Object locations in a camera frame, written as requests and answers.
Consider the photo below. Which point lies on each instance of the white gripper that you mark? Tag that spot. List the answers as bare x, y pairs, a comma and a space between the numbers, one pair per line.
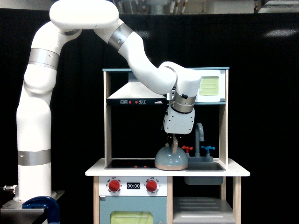
177, 123

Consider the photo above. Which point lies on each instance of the grey toy teapot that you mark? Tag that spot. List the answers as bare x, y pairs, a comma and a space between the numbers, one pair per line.
171, 158

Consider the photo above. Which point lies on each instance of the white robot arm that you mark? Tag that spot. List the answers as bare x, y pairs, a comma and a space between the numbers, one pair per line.
51, 53

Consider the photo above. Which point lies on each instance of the black toy stove top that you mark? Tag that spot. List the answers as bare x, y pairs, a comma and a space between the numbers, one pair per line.
131, 164

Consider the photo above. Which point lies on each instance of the right red stove knob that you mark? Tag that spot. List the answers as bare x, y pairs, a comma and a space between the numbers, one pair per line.
151, 186

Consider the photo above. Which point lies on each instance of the red stove knob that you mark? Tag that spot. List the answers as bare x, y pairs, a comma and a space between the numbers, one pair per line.
114, 185
151, 186

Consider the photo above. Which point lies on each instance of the left red stove knob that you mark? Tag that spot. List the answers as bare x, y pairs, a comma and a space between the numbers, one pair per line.
114, 185

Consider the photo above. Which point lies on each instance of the grey toy faucet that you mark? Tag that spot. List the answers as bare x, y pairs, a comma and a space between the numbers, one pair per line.
199, 137

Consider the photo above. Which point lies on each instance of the grey toy sink basin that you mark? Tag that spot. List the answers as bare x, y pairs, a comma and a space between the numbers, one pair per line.
204, 180

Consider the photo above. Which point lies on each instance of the white toy microwave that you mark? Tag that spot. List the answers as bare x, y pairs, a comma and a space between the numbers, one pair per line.
212, 86

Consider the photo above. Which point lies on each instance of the grey toy range hood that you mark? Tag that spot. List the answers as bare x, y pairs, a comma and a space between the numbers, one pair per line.
135, 93

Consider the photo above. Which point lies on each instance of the wooden toy kitchen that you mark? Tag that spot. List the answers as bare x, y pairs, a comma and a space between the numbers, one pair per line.
137, 132

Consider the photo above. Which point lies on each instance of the grey lower shelf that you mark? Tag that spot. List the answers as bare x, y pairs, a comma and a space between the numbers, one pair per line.
201, 210

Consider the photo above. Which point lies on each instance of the blue toy oven door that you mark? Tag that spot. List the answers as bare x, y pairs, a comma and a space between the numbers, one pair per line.
133, 210

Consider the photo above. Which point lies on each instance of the blue metal clamp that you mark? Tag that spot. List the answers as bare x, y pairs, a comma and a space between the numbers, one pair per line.
48, 203

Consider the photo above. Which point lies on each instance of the red tap handle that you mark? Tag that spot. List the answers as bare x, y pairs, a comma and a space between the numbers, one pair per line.
187, 149

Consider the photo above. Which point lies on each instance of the blue tap handle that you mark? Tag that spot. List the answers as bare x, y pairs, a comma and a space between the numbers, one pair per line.
208, 148

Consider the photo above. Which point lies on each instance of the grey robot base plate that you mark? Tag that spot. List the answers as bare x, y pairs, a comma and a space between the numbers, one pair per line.
12, 212

